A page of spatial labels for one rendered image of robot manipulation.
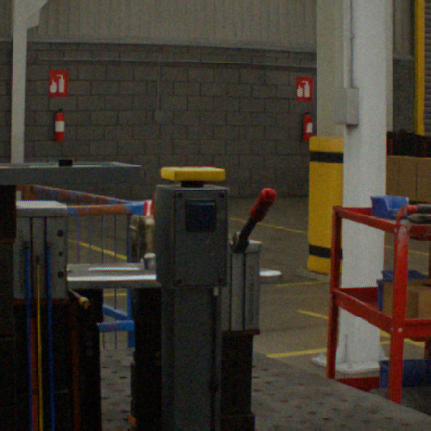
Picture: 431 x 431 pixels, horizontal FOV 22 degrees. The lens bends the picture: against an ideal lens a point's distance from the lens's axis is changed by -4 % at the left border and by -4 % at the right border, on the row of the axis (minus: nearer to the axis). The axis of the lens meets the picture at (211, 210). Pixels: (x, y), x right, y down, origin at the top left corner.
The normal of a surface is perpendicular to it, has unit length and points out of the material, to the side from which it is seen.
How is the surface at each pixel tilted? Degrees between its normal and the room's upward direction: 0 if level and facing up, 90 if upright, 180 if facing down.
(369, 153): 90
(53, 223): 90
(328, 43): 90
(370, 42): 90
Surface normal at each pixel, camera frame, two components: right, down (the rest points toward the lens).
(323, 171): -0.88, 0.03
